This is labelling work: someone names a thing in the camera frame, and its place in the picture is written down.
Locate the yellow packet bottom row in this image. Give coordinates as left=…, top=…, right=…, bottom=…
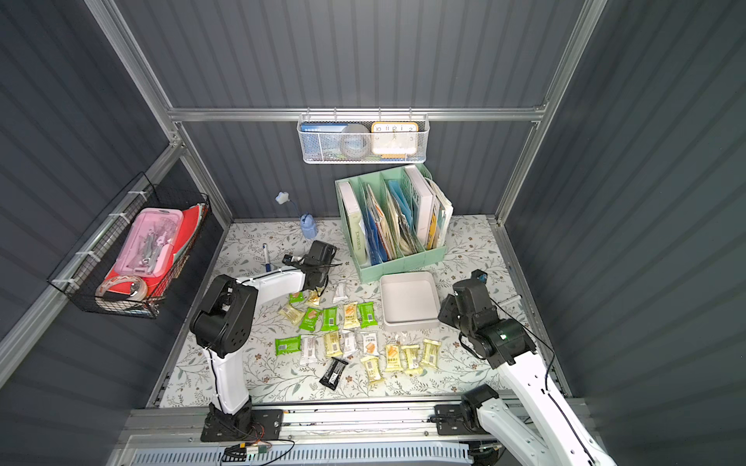
left=361, top=355, right=384, bottom=384
left=422, top=339, right=441, bottom=370
left=401, top=345, right=424, bottom=377

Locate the black cookie packet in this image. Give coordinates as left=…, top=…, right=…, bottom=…
left=320, top=357, right=349, bottom=390

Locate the white cookie storage box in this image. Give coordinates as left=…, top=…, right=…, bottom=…
left=380, top=271, right=440, bottom=332

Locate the black marker pen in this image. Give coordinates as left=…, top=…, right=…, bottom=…
left=497, top=294, right=522, bottom=307

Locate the yellow cookie packet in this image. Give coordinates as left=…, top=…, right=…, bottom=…
left=343, top=302, right=361, bottom=330

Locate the small yellow packet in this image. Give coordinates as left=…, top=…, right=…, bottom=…
left=307, top=290, right=321, bottom=308

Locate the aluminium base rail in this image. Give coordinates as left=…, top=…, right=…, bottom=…
left=115, top=398, right=596, bottom=466

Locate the black wire side basket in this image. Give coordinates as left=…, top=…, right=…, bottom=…
left=48, top=174, right=212, bottom=318

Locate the yellow packet second row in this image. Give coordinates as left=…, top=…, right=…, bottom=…
left=324, top=331, right=343, bottom=358

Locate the white cookie packet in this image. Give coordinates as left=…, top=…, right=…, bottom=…
left=361, top=332, right=380, bottom=356

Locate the blue white marker pen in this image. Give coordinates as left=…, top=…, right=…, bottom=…
left=262, top=243, right=272, bottom=272

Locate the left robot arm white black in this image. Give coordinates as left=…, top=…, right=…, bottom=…
left=190, top=240, right=337, bottom=441

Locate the white wire wall basket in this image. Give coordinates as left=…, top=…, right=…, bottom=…
left=296, top=114, right=431, bottom=165

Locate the blue box in basket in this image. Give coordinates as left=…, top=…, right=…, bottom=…
left=298, top=122, right=348, bottom=163

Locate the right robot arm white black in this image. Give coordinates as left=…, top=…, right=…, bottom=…
left=438, top=269, right=615, bottom=465

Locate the white book slot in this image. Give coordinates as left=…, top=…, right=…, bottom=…
left=338, top=182, right=368, bottom=265
left=404, top=165, right=435, bottom=250

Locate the yellow white alarm clock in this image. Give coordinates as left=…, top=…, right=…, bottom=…
left=370, top=122, right=420, bottom=158

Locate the clear tape roll in basket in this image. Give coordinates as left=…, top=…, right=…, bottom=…
left=95, top=275, right=149, bottom=301

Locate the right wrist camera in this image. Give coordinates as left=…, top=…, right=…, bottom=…
left=470, top=269, right=488, bottom=283

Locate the grey tape roll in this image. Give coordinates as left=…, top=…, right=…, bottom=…
left=339, top=123, right=370, bottom=160

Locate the green cookie packet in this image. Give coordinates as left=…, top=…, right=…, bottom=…
left=357, top=302, right=378, bottom=328
left=299, top=307, right=322, bottom=333
left=322, top=307, right=339, bottom=332

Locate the pale yellow packet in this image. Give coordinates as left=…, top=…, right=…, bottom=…
left=278, top=304, right=305, bottom=326

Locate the red cloth bag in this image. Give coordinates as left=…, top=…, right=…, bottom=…
left=100, top=203, right=209, bottom=301

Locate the pink plastic tool box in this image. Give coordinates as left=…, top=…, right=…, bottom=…
left=114, top=208, right=184, bottom=278

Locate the green file organizer box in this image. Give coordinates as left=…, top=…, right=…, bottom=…
left=335, top=164, right=450, bottom=283

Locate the white book left slot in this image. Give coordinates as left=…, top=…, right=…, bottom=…
left=338, top=182, right=368, bottom=265

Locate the white brown packet second row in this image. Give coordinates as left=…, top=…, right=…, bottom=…
left=300, top=335, right=320, bottom=366

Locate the green packet second row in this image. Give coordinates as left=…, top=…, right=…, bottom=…
left=275, top=335, right=302, bottom=356

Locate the white book right slot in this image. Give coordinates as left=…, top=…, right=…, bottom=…
left=404, top=165, right=435, bottom=250

